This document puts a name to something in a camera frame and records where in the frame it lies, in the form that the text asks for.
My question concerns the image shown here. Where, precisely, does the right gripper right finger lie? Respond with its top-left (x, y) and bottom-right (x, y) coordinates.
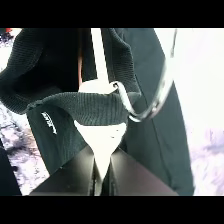
top-left (110, 147), bottom-right (180, 197)

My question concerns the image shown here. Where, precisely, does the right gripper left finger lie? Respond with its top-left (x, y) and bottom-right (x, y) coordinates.
top-left (29, 145), bottom-right (96, 197)

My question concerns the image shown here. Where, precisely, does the black jacket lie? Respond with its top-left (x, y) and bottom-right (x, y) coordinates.
top-left (0, 28), bottom-right (196, 197)

